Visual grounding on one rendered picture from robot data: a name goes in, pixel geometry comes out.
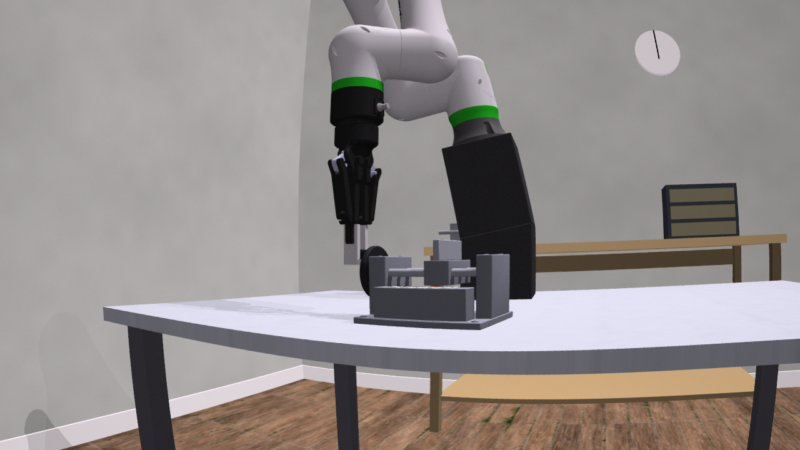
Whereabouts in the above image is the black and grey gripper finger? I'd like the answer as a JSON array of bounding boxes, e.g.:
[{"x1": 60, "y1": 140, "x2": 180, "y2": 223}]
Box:
[
  {"x1": 327, "y1": 151, "x2": 364, "y2": 265},
  {"x1": 357, "y1": 158, "x2": 382, "y2": 250}
]

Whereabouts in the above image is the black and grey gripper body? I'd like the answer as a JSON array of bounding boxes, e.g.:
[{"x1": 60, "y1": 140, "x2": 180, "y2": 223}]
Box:
[{"x1": 334, "y1": 121, "x2": 379, "y2": 178}]

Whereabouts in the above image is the grey bench vise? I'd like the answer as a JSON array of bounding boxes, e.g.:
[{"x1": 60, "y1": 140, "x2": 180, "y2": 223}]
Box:
[{"x1": 354, "y1": 239, "x2": 513, "y2": 330}]

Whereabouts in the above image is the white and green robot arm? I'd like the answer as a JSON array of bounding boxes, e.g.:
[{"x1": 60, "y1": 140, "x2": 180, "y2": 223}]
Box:
[{"x1": 329, "y1": 0, "x2": 506, "y2": 146}]

